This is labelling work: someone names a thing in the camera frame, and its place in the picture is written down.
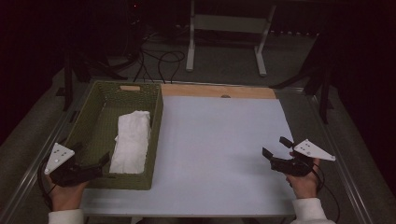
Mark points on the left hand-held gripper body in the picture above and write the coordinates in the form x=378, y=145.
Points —
x=67, y=168

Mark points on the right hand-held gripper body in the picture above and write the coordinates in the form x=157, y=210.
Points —
x=299, y=161

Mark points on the green woven basket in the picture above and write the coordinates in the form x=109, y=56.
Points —
x=93, y=124

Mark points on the white cloth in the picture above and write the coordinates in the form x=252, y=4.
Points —
x=132, y=141

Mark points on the person's right hand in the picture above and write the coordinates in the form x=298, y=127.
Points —
x=303, y=185

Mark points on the person's left hand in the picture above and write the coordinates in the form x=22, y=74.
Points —
x=67, y=196

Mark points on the black tripod stand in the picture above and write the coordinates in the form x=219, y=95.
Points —
x=320, y=77
x=70, y=74

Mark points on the wooden board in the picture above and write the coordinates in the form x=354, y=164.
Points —
x=214, y=91

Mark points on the white metal stand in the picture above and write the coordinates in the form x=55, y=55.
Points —
x=229, y=24

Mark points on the grey metal frame rail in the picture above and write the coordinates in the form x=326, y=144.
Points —
x=37, y=161
x=339, y=158

